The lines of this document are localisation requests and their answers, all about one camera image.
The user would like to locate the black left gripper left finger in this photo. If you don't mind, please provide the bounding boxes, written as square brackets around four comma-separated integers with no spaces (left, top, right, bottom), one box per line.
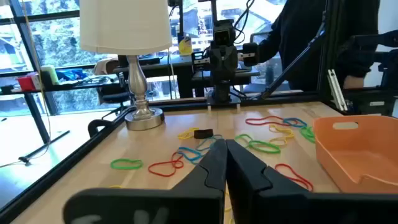
[63,138,228,224]

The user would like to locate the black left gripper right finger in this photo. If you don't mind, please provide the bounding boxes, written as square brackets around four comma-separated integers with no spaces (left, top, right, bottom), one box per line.
[226,139,398,224]

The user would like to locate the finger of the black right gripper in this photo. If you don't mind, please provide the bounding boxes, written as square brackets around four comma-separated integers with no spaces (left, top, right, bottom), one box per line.
[208,46,224,80]
[223,46,239,80]

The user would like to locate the red rubber band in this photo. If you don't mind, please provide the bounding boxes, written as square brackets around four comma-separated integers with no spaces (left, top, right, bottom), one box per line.
[244,115,292,127]
[147,151,185,177]
[274,163,315,192]

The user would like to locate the orange plastic bin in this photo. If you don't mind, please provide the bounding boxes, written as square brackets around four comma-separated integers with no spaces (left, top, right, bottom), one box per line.
[313,114,398,194]

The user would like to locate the yellow bag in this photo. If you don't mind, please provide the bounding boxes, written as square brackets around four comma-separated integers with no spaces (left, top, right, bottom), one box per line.
[178,36,193,57]

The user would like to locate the person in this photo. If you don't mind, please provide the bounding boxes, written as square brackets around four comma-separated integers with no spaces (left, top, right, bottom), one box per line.
[257,0,382,91]

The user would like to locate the silver aluminium profile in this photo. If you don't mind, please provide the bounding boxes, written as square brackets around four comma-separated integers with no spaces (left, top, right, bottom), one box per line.
[326,68,349,112]

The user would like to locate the white shade silver table lamp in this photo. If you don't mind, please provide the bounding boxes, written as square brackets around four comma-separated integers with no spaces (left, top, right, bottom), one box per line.
[79,0,174,131]

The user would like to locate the black office chair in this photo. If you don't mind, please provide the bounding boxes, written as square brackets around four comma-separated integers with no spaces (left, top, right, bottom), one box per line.
[93,57,131,118]

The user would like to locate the person's hand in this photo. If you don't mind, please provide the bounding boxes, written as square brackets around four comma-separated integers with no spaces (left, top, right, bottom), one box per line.
[343,74,366,90]

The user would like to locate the black desk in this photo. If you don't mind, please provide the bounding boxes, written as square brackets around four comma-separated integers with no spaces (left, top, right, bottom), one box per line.
[340,88,398,118]

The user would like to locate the blue cloth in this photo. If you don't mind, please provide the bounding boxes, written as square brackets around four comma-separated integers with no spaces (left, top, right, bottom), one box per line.
[55,68,90,82]

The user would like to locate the green and white cylinder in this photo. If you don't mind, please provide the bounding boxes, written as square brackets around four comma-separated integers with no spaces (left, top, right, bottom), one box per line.
[40,65,60,85]

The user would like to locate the black stick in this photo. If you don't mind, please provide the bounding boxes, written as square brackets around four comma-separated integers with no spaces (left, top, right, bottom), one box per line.
[17,129,72,165]

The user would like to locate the red box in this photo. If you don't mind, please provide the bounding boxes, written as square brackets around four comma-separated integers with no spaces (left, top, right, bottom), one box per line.
[17,74,40,91]

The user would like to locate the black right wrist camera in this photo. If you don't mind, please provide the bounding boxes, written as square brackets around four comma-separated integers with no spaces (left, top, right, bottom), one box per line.
[212,19,236,47]

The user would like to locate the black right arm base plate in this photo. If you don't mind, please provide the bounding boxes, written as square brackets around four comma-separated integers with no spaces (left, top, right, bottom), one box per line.
[205,95,249,106]

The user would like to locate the black diagonal frame strut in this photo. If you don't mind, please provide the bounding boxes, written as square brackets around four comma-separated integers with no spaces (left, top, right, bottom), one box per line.
[260,23,327,100]

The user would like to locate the black aluminium frame rail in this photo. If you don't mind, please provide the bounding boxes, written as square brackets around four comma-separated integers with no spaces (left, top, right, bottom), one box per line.
[0,108,131,224]
[149,91,326,113]

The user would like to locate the black vertical frame post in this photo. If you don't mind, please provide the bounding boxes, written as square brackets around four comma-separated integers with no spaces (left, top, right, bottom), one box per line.
[317,0,345,102]

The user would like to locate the black frame clamp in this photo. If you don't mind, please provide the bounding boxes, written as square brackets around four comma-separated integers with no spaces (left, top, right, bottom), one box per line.
[87,119,113,138]

